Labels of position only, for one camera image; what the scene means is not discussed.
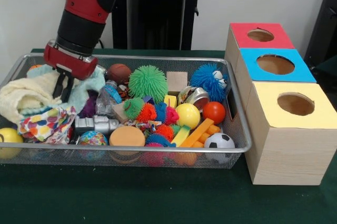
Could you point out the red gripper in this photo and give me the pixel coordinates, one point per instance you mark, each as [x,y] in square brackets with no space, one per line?
[73,66]

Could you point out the mint green cloth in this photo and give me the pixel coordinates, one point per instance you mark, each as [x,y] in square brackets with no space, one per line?
[87,87]

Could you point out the cream muslin cloth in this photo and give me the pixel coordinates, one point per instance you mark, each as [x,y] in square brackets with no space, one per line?
[23,95]

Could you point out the white polka dot cloth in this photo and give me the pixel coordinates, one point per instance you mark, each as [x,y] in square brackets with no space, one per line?
[44,125]

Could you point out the brown ball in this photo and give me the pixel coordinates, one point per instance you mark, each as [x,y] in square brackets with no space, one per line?
[118,73]

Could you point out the green puffer toy with eyes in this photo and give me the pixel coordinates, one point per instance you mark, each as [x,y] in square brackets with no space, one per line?
[148,83]

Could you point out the shallow metal mesh bin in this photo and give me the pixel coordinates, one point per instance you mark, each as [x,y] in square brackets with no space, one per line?
[79,159]

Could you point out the wooden box with three holes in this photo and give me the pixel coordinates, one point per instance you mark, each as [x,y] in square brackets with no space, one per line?
[289,155]

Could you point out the multicoloured globe ball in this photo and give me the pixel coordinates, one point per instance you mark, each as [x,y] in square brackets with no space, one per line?
[92,138]

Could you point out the yellow smiley ball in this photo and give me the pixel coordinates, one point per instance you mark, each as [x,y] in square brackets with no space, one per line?
[9,137]

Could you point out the orange foam disc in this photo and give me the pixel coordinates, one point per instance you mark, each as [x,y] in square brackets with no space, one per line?
[127,137]

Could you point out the plain yellow ball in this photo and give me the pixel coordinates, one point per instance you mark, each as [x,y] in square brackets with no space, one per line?
[188,116]

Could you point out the large blue puffer ball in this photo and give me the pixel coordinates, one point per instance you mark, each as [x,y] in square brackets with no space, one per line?
[205,81]

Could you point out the dark green table cloth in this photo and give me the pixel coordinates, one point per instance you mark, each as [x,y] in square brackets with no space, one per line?
[329,64]
[158,197]

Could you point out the red ball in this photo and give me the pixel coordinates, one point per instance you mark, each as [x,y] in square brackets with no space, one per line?
[213,113]

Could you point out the small soccer ball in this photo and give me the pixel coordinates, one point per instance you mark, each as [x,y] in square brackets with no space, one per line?
[218,142]

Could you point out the black upright panel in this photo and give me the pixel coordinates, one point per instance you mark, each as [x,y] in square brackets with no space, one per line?
[326,23]

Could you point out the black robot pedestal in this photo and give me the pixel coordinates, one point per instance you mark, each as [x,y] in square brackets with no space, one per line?
[158,10]

